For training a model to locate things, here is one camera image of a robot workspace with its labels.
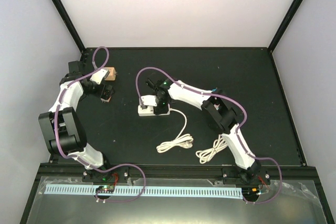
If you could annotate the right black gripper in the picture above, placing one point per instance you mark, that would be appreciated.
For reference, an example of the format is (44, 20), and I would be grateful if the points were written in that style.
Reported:
(164, 109)

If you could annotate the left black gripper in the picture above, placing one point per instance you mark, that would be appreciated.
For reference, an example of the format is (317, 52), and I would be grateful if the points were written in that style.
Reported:
(106, 94)

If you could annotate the small pink cube adapter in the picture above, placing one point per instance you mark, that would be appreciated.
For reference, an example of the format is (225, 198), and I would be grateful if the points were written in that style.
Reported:
(106, 99)

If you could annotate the large orange cube adapter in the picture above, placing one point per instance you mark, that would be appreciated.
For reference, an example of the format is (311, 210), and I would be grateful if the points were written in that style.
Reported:
(111, 74)

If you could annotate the white power strip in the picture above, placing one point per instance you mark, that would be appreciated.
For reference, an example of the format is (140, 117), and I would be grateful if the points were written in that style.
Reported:
(149, 111)

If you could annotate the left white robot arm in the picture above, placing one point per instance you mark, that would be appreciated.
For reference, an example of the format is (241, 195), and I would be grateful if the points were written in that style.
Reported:
(61, 127)

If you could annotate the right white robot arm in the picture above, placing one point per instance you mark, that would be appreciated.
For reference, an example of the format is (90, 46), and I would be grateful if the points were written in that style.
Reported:
(220, 118)

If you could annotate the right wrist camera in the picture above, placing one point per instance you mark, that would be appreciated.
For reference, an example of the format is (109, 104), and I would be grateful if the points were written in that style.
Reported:
(147, 100)

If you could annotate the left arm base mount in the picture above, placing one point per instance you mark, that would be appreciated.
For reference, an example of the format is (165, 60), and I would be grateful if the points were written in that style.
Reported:
(116, 173)

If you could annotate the light blue slotted cable duct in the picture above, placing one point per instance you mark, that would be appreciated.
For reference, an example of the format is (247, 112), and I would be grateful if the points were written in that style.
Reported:
(148, 191)

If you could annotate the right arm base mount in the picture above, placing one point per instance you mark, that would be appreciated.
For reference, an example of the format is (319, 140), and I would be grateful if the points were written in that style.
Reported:
(233, 175)

